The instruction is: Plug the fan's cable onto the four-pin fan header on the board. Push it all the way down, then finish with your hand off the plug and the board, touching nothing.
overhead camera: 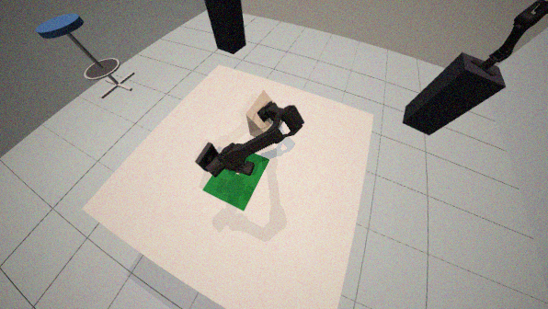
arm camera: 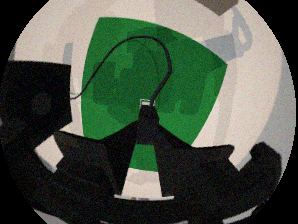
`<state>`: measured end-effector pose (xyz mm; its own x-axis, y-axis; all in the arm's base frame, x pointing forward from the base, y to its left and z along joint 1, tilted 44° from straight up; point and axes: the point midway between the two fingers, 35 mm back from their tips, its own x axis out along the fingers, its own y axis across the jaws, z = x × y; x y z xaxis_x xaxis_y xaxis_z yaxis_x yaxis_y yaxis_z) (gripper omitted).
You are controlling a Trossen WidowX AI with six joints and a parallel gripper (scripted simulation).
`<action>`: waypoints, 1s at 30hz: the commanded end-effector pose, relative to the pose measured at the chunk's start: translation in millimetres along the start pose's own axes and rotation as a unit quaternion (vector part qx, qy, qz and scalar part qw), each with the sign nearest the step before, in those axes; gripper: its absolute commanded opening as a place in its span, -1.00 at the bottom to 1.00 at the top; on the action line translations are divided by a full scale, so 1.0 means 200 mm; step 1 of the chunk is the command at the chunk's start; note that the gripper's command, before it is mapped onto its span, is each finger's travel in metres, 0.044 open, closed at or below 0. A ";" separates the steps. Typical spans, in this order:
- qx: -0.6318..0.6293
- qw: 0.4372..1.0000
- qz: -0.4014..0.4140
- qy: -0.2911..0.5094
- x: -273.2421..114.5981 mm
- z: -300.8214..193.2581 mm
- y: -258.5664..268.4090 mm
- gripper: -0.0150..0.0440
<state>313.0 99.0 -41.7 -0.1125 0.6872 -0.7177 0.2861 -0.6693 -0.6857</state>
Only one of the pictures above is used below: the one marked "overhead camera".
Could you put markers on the green circuit board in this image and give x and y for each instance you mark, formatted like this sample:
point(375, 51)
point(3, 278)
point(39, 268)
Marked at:
point(236, 188)

